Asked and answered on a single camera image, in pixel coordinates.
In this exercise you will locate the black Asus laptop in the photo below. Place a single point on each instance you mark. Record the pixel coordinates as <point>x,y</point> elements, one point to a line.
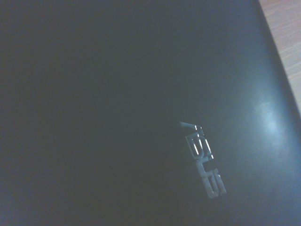
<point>117,94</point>

